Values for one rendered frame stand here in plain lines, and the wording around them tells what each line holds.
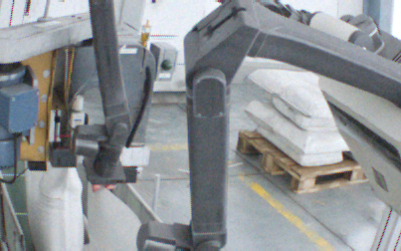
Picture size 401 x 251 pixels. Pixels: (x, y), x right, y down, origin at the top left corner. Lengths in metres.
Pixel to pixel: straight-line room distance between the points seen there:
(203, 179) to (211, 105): 0.19
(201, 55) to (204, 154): 0.19
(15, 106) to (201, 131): 0.56
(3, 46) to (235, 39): 0.70
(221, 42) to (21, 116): 0.69
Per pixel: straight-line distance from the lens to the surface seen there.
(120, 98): 1.48
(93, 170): 1.63
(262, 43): 0.84
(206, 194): 1.06
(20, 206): 2.88
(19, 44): 1.41
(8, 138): 1.51
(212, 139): 0.97
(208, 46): 0.85
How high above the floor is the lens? 1.72
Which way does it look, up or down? 19 degrees down
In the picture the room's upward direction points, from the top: 9 degrees clockwise
